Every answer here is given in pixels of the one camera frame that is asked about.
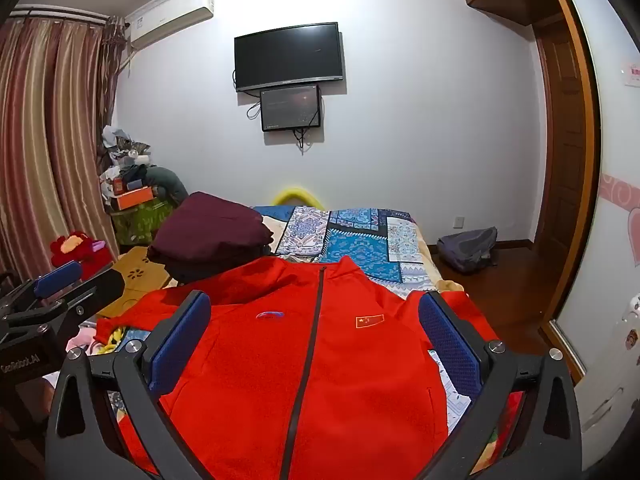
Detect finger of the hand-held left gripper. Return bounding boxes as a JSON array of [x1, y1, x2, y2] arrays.
[[0, 260, 84, 312], [0, 268, 126, 344]]

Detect maroon folded garment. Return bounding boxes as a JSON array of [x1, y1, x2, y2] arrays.
[[147, 191, 275, 267]]

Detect striped brown curtain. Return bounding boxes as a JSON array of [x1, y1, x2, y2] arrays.
[[0, 7, 126, 281]]

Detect pile of clutter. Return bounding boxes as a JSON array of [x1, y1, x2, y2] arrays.
[[99, 126, 152, 196]]

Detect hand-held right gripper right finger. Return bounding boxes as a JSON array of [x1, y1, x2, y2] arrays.
[[419, 290, 583, 480]]

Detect orange box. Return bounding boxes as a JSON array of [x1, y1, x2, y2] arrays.
[[111, 186, 153, 212]]

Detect yellow cloth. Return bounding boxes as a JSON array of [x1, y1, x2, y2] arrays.
[[100, 327, 128, 356]]

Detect small black wall monitor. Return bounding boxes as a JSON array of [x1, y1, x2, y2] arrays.
[[260, 85, 322, 132]]

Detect pink cloth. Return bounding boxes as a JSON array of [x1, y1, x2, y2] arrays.
[[66, 326, 103, 357]]

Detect grey backpack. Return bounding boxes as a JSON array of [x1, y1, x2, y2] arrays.
[[436, 226, 498, 275]]

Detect yellow ring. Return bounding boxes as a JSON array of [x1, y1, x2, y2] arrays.
[[272, 187, 326, 209]]

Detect red zip jacket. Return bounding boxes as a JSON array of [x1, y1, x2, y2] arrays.
[[95, 255, 526, 480]]

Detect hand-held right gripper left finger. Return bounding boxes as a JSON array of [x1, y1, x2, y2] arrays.
[[45, 290, 213, 480]]

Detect wooden door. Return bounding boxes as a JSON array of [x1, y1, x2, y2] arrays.
[[532, 12, 587, 253], [537, 0, 602, 381]]

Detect dark grey bag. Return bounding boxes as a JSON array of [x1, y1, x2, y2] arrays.
[[149, 166, 190, 207]]

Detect green patterned box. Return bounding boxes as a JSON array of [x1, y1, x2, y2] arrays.
[[111, 199, 176, 247]]

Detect white air conditioner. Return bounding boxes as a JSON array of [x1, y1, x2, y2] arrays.
[[125, 0, 216, 52]]

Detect white wardrobe with stickers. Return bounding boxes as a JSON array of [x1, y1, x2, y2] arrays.
[[550, 0, 640, 461]]

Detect large black wall television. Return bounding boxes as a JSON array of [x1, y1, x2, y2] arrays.
[[234, 22, 345, 93]]

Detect blue patterned bedsheet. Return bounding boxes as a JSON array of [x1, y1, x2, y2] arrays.
[[95, 205, 526, 480]]

